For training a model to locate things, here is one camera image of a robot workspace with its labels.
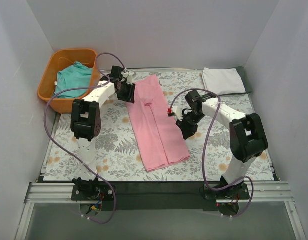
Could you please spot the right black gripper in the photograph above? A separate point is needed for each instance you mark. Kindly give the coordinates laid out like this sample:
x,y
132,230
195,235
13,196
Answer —
x,y
187,126

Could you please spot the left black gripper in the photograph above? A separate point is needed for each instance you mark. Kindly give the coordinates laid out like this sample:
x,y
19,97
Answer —
x,y
126,92

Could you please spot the pink t shirt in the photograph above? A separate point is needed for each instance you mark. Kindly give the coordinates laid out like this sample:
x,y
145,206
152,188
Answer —
x,y
160,141

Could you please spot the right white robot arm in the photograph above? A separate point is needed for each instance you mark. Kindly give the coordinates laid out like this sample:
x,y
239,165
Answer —
x,y
246,135

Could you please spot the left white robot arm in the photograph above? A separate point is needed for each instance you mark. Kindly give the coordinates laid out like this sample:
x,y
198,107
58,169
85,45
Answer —
x,y
86,126

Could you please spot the teal t shirt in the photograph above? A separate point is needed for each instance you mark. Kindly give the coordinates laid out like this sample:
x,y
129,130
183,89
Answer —
x,y
74,76

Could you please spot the folded white t shirt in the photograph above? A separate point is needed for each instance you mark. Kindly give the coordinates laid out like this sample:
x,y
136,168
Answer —
x,y
223,81

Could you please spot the floral table mat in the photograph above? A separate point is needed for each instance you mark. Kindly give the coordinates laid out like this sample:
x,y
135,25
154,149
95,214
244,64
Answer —
x,y
118,157

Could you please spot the orange plastic basket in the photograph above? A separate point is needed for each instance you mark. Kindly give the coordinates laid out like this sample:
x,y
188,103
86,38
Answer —
x,y
60,61

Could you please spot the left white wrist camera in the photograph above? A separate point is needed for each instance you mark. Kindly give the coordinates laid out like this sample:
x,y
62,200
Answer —
x,y
128,76

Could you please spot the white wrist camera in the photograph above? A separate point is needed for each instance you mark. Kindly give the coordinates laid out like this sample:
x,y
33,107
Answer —
x,y
175,112
128,76

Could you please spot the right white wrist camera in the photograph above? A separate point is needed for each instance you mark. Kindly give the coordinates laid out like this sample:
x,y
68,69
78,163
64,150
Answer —
x,y
175,112

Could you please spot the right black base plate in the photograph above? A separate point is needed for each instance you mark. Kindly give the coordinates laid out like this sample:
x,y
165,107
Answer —
x,y
236,192

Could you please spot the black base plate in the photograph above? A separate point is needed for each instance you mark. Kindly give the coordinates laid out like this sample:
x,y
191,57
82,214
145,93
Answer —
x,y
92,192
236,192

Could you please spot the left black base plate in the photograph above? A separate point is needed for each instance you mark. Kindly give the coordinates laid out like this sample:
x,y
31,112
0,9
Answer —
x,y
92,192

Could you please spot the aluminium frame rail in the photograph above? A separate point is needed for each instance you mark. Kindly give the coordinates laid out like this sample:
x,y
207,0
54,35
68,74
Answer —
x,y
264,191

